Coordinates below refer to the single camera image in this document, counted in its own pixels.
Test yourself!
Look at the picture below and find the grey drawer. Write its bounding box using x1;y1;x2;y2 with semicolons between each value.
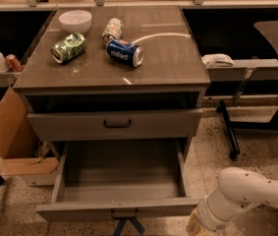
28;109;202;142
36;139;198;221

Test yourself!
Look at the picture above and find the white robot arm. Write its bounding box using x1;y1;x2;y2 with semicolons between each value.
186;167;278;236

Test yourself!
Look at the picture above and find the grey drawer cabinet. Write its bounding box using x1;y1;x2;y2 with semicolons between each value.
14;6;209;151

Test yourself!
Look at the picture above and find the black table stand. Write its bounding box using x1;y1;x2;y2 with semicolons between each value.
216;100;278;160

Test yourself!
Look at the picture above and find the white folded cloth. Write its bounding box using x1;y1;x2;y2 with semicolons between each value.
201;53;234;67

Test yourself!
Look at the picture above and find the cardboard box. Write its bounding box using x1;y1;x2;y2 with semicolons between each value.
0;88;59;186

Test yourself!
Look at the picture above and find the blue pepsi can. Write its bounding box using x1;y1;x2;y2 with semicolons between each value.
106;39;143;68

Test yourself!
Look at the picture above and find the pale green white can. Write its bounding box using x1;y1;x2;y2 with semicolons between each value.
102;18;123;44

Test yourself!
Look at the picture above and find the green crushed can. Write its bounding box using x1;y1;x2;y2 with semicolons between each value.
51;32;86;64

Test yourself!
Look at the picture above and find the white bowl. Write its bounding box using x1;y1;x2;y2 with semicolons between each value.
59;10;92;34

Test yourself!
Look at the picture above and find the red can right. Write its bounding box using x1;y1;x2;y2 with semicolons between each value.
6;54;23;72

